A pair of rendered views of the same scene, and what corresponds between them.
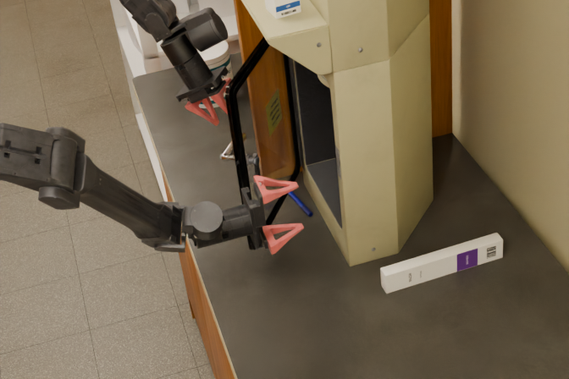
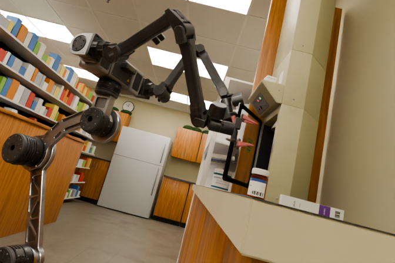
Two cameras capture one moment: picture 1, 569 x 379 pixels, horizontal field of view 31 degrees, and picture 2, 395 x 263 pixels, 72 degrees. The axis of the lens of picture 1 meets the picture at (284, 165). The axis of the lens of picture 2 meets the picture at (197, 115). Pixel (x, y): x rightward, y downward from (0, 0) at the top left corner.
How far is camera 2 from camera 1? 1.45 m
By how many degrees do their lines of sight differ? 51
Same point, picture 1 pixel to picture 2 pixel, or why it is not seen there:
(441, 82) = (313, 187)
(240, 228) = (229, 125)
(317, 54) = (277, 93)
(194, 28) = (234, 96)
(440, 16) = (317, 158)
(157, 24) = (223, 90)
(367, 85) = (293, 114)
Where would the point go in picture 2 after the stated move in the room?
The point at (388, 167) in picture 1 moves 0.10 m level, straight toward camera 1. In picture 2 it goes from (293, 157) to (294, 152)
